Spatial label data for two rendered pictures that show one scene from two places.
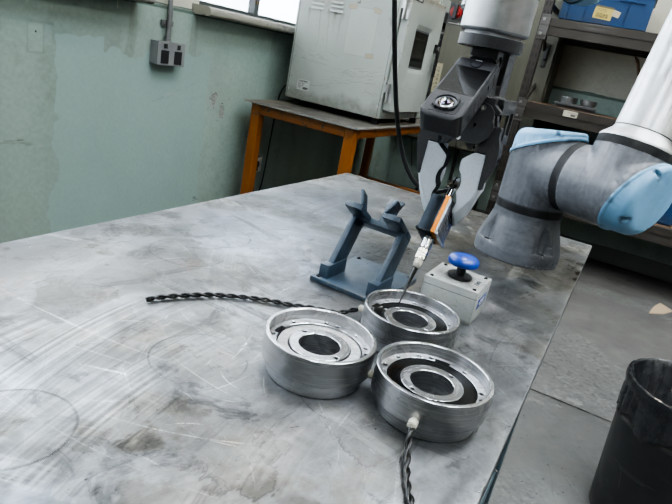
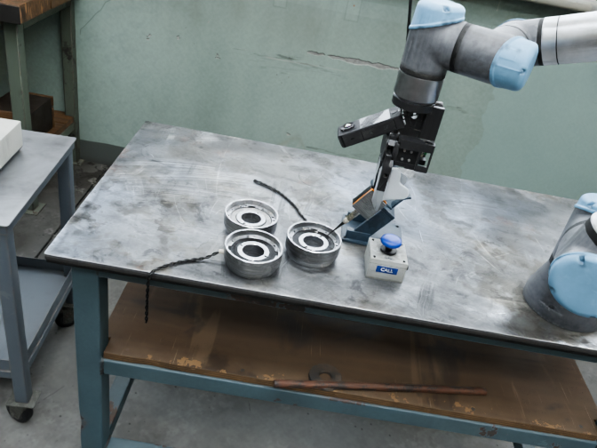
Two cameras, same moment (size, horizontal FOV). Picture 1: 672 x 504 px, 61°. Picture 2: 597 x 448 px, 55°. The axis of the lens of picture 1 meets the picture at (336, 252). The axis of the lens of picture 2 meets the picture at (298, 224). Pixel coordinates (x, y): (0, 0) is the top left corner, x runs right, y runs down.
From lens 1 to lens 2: 95 cm
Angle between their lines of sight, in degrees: 57
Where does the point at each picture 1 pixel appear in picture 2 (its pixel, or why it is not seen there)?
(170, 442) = (171, 208)
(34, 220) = (450, 166)
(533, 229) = not seen: hidden behind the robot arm
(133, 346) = (218, 188)
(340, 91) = not seen: outside the picture
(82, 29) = not seen: hidden behind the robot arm
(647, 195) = (569, 276)
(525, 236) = (543, 284)
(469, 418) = (233, 261)
